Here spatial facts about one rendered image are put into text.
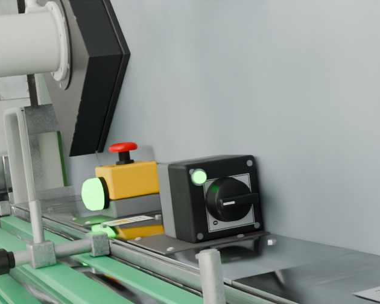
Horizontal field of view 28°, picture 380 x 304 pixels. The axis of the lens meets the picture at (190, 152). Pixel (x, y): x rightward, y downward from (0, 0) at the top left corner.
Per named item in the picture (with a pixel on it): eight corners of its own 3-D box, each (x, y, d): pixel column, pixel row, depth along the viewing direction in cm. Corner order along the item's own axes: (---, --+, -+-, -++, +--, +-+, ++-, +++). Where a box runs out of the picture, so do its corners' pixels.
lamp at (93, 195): (101, 207, 106) (81, 211, 105) (97, 175, 106) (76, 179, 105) (111, 210, 102) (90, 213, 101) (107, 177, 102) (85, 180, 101)
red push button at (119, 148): (107, 168, 106) (104, 144, 106) (134, 164, 108) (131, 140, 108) (116, 169, 103) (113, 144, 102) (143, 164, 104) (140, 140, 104)
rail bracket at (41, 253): (105, 251, 89) (-11, 272, 83) (97, 189, 88) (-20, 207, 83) (116, 255, 85) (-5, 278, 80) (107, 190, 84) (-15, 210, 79)
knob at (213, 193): (247, 217, 77) (263, 220, 74) (207, 225, 75) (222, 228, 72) (242, 174, 76) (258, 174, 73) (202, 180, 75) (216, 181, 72)
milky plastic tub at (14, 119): (55, 208, 165) (15, 215, 162) (41, 106, 164) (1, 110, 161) (75, 214, 149) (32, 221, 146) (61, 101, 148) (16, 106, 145)
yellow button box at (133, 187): (148, 207, 110) (100, 215, 107) (142, 156, 110) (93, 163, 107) (166, 210, 104) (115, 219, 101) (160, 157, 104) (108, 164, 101)
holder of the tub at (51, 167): (61, 231, 166) (25, 237, 162) (44, 107, 164) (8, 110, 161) (81, 240, 150) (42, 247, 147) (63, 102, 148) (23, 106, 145)
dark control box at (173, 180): (233, 224, 85) (164, 236, 82) (224, 153, 85) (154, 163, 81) (269, 230, 78) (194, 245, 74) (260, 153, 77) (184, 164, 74)
